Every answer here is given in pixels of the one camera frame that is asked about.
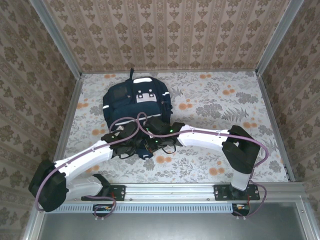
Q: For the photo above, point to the aluminium left side rail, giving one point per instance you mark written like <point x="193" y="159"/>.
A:
<point x="67" y="125"/>

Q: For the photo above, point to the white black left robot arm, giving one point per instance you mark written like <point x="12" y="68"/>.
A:
<point x="82" y="157"/>

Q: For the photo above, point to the aluminium rail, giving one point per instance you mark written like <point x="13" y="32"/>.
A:
<point x="268" y="100"/>
<point x="190" y="71"/>
<point x="67" y="125"/>

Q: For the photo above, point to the aluminium left corner post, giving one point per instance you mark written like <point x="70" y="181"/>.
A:
<point x="58" y="37"/>

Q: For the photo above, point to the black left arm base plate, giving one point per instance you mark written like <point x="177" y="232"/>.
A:
<point x="120" y="192"/>

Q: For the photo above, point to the aluminium corner post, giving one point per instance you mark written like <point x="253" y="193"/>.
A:
<point x="278" y="37"/>
<point x="58" y="37"/>

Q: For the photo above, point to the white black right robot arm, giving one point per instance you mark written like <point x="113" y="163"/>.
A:
<point x="205" y="140"/>

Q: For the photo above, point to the grey metal panel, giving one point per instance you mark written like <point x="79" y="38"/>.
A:
<point x="170" y="227"/>

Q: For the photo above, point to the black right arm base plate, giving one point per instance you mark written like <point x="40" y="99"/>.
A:
<point x="221" y="192"/>

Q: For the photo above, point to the aluminium right side rail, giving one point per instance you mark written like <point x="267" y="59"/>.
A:
<point x="268" y="100"/>

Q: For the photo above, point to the aluminium right corner post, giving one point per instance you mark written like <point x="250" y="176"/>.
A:
<point x="278" y="37"/>

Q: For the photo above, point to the aluminium back rail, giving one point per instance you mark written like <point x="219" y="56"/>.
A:
<point x="190" y="71"/>

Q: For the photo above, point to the navy blue student backpack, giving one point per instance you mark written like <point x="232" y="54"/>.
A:
<point x="130" y="110"/>

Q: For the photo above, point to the aluminium front frame beam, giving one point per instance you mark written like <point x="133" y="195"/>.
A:
<point x="170" y="191"/>

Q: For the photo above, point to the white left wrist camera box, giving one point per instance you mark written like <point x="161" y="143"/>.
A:
<point x="119" y="129"/>

